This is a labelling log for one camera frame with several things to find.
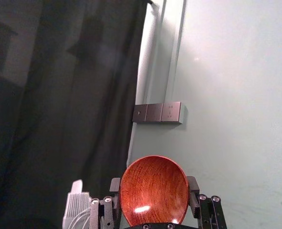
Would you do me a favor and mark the grey wall socket panel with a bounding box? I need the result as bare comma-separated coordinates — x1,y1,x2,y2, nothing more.
132,101,187,125

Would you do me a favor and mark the dark curtain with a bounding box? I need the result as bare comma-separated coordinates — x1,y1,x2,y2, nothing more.
0,0,154,229

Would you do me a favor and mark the pale vertical cable trunking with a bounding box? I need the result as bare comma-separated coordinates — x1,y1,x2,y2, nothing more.
143,0,188,104

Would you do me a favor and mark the pale grey ribbed connector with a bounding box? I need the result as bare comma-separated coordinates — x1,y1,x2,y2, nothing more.
62,179,93,229

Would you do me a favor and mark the white cable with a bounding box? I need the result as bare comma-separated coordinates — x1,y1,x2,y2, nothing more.
68,209,92,229

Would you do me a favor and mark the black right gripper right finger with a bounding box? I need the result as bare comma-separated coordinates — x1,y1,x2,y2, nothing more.
186,176,228,229

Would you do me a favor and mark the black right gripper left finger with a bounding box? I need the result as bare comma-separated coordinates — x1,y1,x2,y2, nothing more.
90,177,123,229

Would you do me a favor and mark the red-brown wooden spoon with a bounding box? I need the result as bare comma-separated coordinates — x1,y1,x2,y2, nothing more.
119,155,189,228

